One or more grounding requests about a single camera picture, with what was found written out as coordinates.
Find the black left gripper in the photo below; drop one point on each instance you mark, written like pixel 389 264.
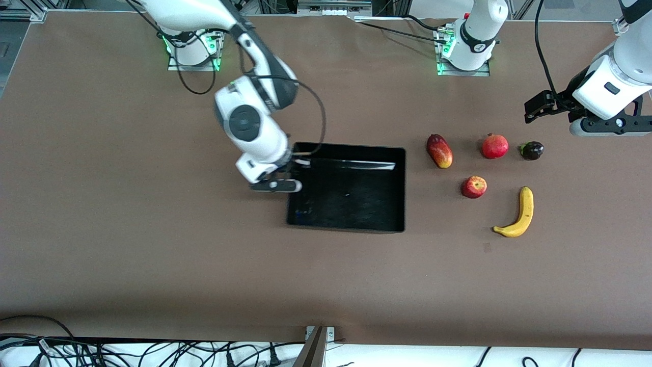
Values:
pixel 561 101

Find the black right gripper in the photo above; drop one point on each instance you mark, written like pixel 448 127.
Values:
pixel 294 159

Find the black rectangular box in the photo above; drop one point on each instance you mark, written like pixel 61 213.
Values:
pixel 351 199

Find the yellow banana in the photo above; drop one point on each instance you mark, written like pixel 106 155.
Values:
pixel 525 211

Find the red yellow apple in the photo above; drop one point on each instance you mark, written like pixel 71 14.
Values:
pixel 473 187

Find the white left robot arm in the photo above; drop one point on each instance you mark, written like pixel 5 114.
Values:
pixel 479 30

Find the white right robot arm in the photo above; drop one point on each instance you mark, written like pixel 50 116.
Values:
pixel 254 137

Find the dark purple mangosteen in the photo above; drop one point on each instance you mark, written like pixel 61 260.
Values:
pixel 533 151

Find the red pomegranate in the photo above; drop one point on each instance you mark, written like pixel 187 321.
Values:
pixel 495 147

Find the red yellow mango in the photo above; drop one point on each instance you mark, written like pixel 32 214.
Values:
pixel 440 151

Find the white power strip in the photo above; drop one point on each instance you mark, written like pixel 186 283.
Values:
pixel 333 6

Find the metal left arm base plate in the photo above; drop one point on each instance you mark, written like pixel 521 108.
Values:
pixel 443 69

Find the aluminium frame corner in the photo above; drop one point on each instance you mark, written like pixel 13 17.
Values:
pixel 621 26
pixel 35 12

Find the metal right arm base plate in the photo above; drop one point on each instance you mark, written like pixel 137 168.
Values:
pixel 175 66

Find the dark metal camera post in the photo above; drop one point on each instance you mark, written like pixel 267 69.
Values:
pixel 311 351

